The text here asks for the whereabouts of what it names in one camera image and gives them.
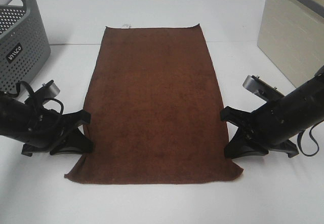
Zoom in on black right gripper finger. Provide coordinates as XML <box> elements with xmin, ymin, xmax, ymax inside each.
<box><xmin>220</xmin><ymin>106</ymin><xmax>251</xmax><ymax>130</ymax></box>
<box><xmin>224</xmin><ymin>128</ymin><xmax>268</xmax><ymax>158</ymax></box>

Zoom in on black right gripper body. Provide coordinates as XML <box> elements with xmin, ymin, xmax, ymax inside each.
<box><xmin>220</xmin><ymin>106</ymin><xmax>299</xmax><ymax>158</ymax></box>

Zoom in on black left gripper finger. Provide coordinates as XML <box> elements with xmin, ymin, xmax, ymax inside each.
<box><xmin>69</xmin><ymin>109</ymin><xmax>91</xmax><ymax>128</ymax></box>
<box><xmin>50</xmin><ymin>129</ymin><xmax>93</xmax><ymax>155</ymax></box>

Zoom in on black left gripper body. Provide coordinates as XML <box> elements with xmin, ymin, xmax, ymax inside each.
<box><xmin>21</xmin><ymin>114</ymin><xmax>78</xmax><ymax>156</ymax></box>

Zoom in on brown towel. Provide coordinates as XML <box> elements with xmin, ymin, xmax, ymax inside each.
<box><xmin>65</xmin><ymin>25</ymin><xmax>243</xmax><ymax>184</ymax></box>

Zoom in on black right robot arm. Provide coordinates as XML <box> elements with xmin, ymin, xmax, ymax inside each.
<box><xmin>220</xmin><ymin>68</ymin><xmax>323</xmax><ymax>159</ymax></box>

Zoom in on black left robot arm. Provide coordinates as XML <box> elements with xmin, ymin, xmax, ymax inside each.
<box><xmin>1</xmin><ymin>92</ymin><xmax>94</xmax><ymax>157</ymax></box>

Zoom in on grey perforated plastic basket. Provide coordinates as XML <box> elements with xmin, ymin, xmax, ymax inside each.
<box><xmin>1</xmin><ymin>0</ymin><xmax>51</xmax><ymax>93</ymax></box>

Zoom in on beige storage box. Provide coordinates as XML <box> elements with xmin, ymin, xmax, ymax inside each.
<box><xmin>257</xmin><ymin>0</ymin><xmax>323</xmax><ymax>87</ymax></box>

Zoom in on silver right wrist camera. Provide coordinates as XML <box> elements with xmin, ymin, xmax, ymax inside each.
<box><xmin>242</xmin><ymin>75</ymin><xmax>284</xmax><ymax>102</ymax></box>

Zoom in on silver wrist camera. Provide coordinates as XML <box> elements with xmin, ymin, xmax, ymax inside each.
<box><xmin>242</xmin><ymin>75</ymin><xmax>284</xmax><ymax>102</ymax></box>
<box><xmin>35</xmin><ymin>80</ymin><xmax>60</xmax><ymax>100</ymax></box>

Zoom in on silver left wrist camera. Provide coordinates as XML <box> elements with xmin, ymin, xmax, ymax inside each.
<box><xmin>35</xmin><ymin>80</ymin><xmax>60</xmax><ymax>100</ymax></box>

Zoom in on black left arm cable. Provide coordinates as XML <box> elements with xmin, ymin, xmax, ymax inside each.
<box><xmin>5</xmin><ymin>81</ymin><xmax>64</xmax><ymax>123</ymax></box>

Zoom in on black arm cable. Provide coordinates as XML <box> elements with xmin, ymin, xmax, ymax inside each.
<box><xmin>5</xmin><ymin>81</ymin><xmax>64</xmax><ymax>123</ymax></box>
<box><xmin>296</xmin><ymin>126</ymin><xmax>320</xmax><ymax>156</ymax></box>

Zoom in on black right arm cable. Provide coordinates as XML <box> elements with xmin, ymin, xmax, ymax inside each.
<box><xmin>296</xmin><ymin>126</ymin><xmax>320</xmax><ymax>156</ymax></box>

